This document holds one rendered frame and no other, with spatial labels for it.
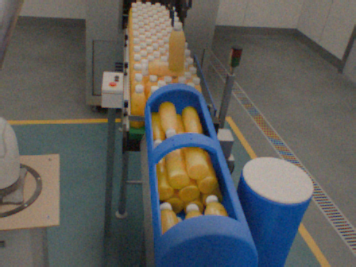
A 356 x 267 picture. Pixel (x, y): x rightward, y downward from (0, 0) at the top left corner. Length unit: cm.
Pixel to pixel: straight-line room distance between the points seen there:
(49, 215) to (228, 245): 60
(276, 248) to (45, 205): 90
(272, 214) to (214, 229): 54
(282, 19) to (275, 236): 548
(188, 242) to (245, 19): 569
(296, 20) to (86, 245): 533
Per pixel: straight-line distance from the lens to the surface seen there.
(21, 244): 150
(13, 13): 144
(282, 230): 163
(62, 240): 267
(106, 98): 195
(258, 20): 667
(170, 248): 107
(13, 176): 141
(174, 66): 183
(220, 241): 108
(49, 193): 147
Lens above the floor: 198
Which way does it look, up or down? 33 degrees down
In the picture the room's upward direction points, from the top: 8 degrees clockwise
